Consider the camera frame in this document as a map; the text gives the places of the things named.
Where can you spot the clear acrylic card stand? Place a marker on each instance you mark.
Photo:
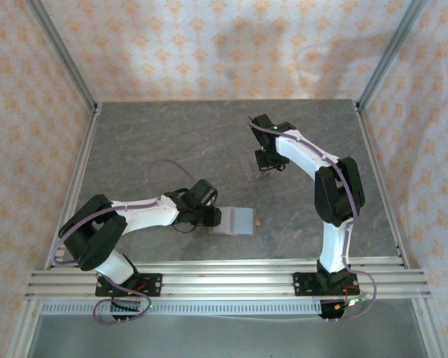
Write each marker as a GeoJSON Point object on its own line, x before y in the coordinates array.
{"type": "Point", "coordinates": [250, 172]}

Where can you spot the taupe leather card holder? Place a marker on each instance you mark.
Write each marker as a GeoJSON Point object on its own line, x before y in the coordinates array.
{"type": "Point", "coordinates": [242, 220]}

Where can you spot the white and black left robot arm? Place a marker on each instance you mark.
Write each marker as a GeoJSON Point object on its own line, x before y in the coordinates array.
{"type": "Point", "coordinates": [145, 214]}

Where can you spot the orange patterned fabric panel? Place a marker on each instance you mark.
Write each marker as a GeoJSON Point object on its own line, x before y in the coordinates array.
{"type": "Point", "coordinates": [432, 149]}
{"type": "Point", "coordinates": [15, 149]}
{"type": "Point", "coordinates": [223, 44]}

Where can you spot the wide aluminium mounting rail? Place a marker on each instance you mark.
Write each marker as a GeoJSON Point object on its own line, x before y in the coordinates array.
{"type": "Point", "coordinates": [227, 279]}

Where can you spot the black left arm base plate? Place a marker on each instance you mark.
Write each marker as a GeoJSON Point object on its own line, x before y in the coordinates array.
{"type": "Point", "coordinates": [153, 283]}

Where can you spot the aluminium table side rail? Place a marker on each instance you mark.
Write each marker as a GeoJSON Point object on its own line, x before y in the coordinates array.
{"type": "Point", "coordinates": [376, 168]}
{"type": "Point", "coordinates": [85, 156]}

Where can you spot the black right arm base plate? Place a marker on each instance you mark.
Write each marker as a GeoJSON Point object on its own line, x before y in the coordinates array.
{"type": "Point", "coordinates": [302, 283]}

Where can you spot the aluminium frame post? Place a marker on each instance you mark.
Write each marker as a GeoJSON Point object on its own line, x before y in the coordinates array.
{"type": "Point", "coordinates": [59, 48]}
{"type": "Point", "coordinates": [391, 48]}

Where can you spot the aluminium frame leg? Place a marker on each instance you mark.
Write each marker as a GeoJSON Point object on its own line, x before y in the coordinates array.
{"type": "Point", "coordinates": [22, 328]}
{"type": "Point", "coordinates": [426, 328]}

